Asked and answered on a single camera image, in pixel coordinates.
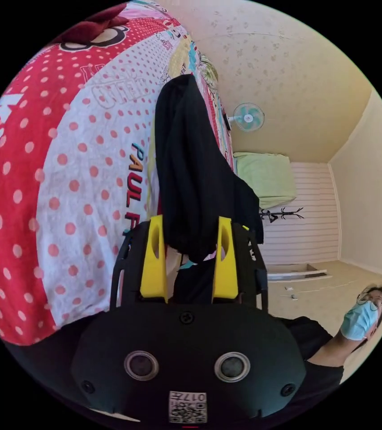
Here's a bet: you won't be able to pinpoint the black coat rack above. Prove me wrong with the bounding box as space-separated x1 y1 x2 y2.
259 206 305 224

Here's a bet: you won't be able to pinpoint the black garment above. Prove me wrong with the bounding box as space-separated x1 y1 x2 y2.
233 171 265 245

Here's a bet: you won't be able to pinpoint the person's body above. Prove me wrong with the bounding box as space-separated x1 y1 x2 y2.
271 284 382 414

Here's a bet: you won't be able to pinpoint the bed with cartoon printed sheet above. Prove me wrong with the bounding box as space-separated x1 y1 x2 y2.
0 0 237 347

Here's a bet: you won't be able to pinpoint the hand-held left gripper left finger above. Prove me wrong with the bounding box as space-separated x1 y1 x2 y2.
139 215 169 304

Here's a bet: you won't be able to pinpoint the wall fan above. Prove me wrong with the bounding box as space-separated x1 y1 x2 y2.
227 102 266 133

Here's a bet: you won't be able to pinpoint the pile of clothes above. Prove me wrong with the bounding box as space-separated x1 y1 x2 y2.
51 3 131 45

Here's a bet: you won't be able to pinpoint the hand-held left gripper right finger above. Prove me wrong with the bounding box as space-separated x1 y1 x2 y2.
212 216 239 301

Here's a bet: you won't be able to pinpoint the light green cloth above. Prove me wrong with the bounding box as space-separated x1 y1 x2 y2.
233 151 297 210

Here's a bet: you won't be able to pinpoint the black long pants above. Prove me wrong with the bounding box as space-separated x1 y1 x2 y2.
154 73 239 303

